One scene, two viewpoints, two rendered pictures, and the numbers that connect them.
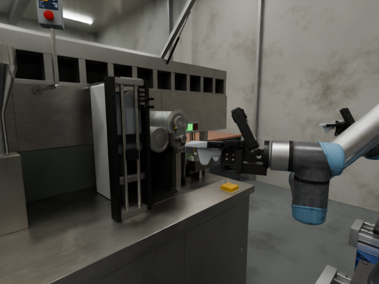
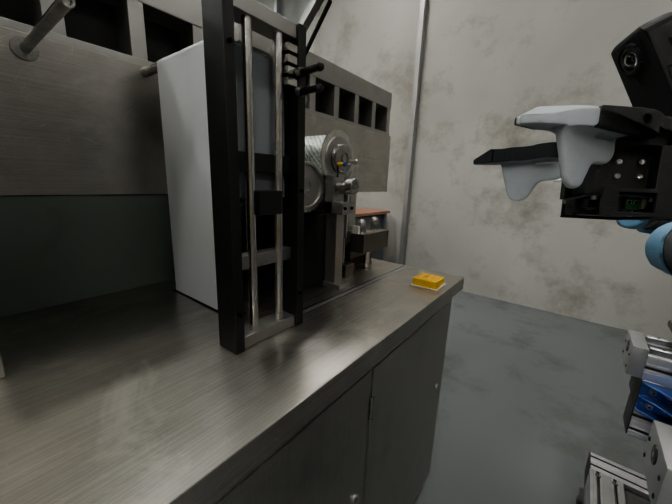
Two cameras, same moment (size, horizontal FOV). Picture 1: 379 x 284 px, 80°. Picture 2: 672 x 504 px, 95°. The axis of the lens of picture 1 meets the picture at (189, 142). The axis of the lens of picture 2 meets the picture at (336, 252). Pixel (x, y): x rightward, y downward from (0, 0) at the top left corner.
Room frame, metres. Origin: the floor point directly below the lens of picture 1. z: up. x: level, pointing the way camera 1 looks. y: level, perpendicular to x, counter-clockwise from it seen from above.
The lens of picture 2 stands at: (0.32, 0.18, 1.19)
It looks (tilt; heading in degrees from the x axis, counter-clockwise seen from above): 13 degrees down; 352
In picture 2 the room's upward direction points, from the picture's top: 2 degrees clockwise
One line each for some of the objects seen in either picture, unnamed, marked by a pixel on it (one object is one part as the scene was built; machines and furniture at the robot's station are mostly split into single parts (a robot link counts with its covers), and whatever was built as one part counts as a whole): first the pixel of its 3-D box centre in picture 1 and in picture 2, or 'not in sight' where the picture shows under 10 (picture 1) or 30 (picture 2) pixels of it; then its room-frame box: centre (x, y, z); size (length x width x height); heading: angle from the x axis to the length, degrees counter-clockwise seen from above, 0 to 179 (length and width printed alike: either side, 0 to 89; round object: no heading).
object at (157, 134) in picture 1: (145, 137); (274, 184); (1.20, 0.24, 1.18); 0.26 x 0.12 x 0.12; 45
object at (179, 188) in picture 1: (177, 162); (338, 232); (1.14, 0.06, 1.05); 0.06 x 0.05 x 0.31; 45
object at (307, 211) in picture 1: (308, 195); not in sight; (0.53, -0.30, 1.12); 0.11 x 0.08 x 0.11; 160
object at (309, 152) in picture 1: (313, 159); not in sight; (0.51, -0.29, 1.21); 0.11 x 0.08 x 0.09; 70
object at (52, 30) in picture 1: (54, 57); not in sight; (0.83, 0.48, 1.51); 0.02 x 0.02 x 0.20
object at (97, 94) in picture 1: (104, 142); (191, 185); (1.07, 0.41, 1.17); 0.34 x 0.05 x 0.54; 45
